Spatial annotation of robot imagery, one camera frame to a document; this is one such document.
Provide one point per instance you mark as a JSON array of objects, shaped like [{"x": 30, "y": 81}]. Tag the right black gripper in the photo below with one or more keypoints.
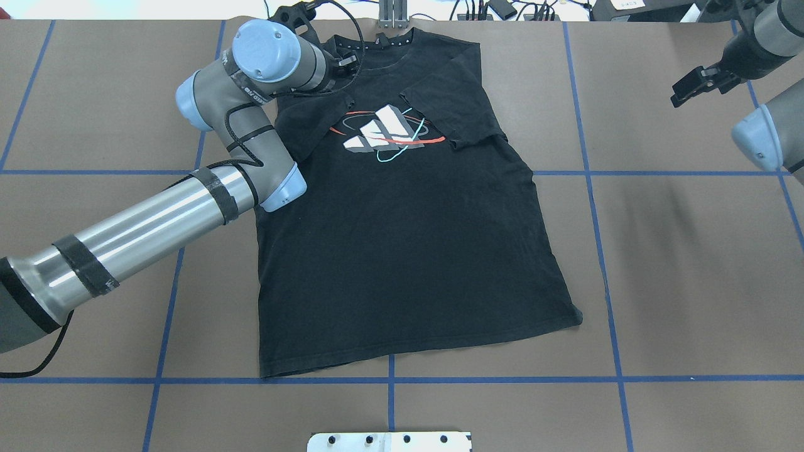
[{"x": 730, "y": 65}]

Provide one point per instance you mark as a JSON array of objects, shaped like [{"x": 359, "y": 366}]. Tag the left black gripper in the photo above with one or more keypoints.
[{"x": 337, "y": 64}]

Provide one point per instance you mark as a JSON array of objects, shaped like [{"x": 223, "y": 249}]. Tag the black printed t-shirt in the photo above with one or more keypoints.
[{"x": 421, "y": 227}]

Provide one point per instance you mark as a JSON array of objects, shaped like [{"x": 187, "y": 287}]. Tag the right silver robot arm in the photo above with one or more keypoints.
[{"x": 771, "y": 34}]

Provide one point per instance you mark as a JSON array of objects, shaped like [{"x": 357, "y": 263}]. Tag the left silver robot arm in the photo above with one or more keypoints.
[{"x": 267, "y": 59}]

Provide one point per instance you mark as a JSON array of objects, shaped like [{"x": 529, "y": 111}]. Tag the white mounting plate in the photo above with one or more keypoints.
[{"x": 392, "y": 441}]

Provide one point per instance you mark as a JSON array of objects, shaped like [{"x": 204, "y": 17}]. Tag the aluminium frame post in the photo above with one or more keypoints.
[{"x": 393, "y": 14}]

